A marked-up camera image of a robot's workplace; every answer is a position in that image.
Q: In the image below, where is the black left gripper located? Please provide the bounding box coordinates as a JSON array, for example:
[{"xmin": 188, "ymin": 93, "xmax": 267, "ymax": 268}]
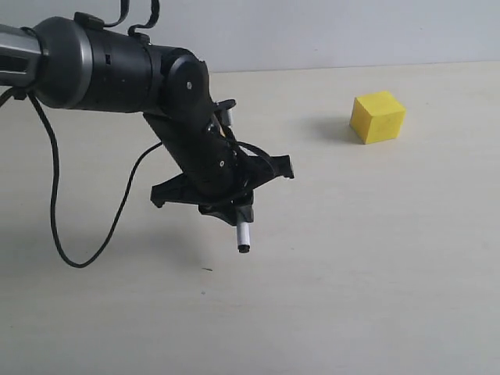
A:
[{"xmin": 150, "ymin": 155, "xmax": 295, "ymax": 226}]

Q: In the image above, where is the black and white marker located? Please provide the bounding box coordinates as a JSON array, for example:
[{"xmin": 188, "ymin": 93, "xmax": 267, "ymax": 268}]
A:
[{"xmin": 236, "ymin": 221, "xmax": 251, "ymax": 254}]

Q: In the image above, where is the yellow foam cube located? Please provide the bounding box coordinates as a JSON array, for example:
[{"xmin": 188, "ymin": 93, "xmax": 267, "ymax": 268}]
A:
[{"xmin": 349, "ymin": 91, "xmax": 406, "ymax": 145}]

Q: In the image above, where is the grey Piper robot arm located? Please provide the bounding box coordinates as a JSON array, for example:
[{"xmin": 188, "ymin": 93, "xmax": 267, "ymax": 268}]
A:
[{"xmin": 1, "ymin": 13, "xmax": 294, "ymax": 225}]

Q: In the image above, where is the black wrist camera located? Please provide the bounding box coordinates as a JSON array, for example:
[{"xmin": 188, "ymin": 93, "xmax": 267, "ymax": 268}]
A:
[{"xmin": 214, "ymin": 99, "xmax": 237, "ymax": 127}]

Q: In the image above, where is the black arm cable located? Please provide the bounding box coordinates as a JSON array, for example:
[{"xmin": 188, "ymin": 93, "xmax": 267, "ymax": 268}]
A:
[{"xmin": 0, "ymin": 0, "xmax": 274, "ymax": 268}]

